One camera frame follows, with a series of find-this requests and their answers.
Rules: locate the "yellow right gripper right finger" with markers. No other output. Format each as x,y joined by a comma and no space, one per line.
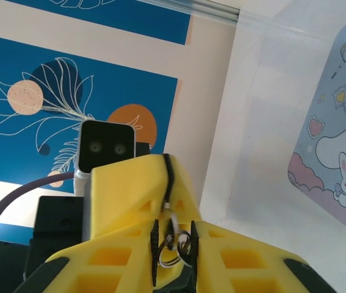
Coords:
209,244

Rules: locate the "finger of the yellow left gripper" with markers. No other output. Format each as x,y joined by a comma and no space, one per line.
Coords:
124,189
185,195

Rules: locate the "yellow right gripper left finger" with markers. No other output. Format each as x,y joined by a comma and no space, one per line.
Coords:
142,244

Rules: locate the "pastel cartoon print tin box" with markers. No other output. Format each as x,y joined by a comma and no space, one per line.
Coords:
337,122

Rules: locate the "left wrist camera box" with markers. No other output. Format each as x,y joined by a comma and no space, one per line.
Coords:
108,137

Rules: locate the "aluminium frame post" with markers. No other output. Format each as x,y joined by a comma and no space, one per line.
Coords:
218,10

